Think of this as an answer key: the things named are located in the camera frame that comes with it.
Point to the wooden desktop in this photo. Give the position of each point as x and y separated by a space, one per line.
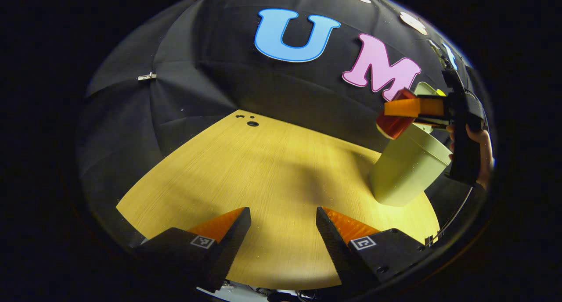
272 179

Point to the silver metal clip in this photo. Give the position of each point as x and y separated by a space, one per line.
147 77

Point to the black backdrop cloth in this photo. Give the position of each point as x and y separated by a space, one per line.
210 82

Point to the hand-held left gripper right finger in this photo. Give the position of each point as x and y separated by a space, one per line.
336 245

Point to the red pop can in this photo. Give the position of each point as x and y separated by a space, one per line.
393 124

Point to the pale green desktop garbage bin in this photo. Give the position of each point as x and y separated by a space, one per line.
404 170

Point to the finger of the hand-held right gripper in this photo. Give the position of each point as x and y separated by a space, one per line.
417 106
434 122

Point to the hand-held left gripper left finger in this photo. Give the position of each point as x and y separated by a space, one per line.
228 245

